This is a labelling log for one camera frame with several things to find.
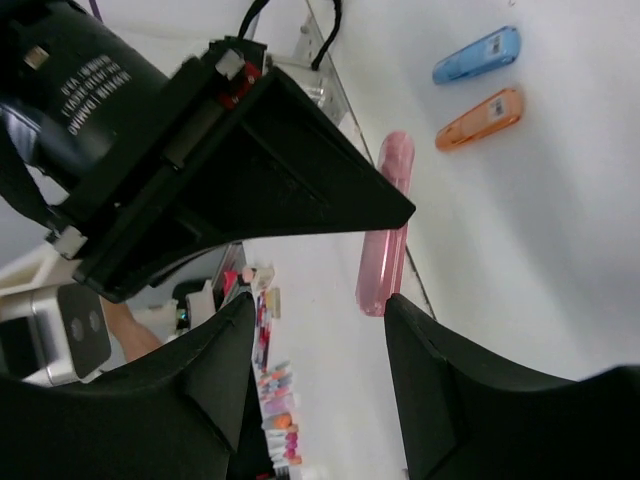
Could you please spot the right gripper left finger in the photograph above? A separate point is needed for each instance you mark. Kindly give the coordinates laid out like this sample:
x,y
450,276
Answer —
x,y
179,412

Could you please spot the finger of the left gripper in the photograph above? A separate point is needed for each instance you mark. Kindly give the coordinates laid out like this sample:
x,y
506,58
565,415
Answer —
x,y
273,165

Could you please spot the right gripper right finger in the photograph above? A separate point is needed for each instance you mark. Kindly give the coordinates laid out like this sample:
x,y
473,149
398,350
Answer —
x,y
468,413

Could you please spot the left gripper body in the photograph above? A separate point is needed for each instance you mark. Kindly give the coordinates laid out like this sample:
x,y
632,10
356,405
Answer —
x,y
85,110

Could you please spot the pink stapler case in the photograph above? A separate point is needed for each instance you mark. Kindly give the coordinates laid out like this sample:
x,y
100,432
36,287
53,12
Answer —
x,y
383,249

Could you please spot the orange stapler case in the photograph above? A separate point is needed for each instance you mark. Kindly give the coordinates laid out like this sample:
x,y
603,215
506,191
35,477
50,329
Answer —
x,y
503,109

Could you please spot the blue stapler case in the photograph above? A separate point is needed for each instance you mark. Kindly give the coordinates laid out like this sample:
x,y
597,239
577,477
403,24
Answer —
x,y
491,52

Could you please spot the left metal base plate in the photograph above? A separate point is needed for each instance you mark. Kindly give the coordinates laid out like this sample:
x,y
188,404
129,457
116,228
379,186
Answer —
x,y
322,86

